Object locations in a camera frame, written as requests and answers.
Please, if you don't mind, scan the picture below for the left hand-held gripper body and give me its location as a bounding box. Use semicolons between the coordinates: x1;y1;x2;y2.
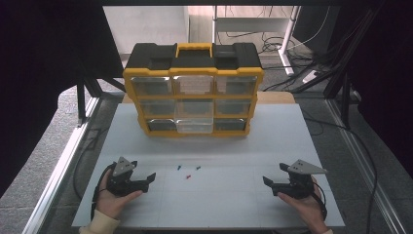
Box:
106;156;144;197

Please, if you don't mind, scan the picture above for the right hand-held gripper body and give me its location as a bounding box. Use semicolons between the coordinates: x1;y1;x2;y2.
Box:
275;159;328;200

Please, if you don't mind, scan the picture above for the clear plastic drawer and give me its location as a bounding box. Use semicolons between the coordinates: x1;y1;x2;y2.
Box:
175;117;215;135

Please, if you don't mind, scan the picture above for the yellow black organizer cabinet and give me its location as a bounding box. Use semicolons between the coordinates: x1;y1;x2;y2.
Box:
122;42;265;138

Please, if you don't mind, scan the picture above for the person's left hand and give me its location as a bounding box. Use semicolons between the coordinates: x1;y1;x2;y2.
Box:
95;169;144;219

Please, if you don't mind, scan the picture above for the person's right hand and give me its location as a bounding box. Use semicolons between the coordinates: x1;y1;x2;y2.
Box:
277;175;329;232

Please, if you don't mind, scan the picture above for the set of clear organizer bins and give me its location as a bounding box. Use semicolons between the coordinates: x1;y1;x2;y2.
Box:
130;74;259;133

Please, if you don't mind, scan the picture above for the black metal stand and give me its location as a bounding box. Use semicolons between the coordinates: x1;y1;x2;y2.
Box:
75;62;129;129
290;0;389;131

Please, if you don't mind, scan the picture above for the white power strip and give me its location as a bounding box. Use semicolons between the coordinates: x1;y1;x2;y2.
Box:
301;69;321;85

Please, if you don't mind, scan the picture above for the black curtain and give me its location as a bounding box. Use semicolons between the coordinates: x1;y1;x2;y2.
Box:
330;0;413;179
0;0;125;199

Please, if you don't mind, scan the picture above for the left hand-held gripper black cable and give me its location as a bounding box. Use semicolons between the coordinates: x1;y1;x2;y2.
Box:
91;162;117;221

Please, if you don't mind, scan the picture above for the hand-held gripper black cable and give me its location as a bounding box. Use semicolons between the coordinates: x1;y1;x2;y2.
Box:
311;180;328;222
91;162;117;221

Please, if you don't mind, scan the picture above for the right hand-held gripper black cable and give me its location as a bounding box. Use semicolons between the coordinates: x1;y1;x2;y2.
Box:
311;180;328;222

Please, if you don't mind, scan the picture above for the black floor cable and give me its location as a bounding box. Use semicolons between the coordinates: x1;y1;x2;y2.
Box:
301;115;380;234
72;127;110;202

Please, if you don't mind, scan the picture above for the aluminium frame rail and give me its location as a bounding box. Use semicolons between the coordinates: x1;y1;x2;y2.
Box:
325;97;407;234
21;97;100;234

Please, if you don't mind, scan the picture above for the tangle of floor cables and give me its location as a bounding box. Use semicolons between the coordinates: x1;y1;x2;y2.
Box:
215;30;329;94

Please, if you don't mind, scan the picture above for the white desk frame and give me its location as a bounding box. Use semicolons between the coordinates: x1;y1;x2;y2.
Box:
211;5;302;78

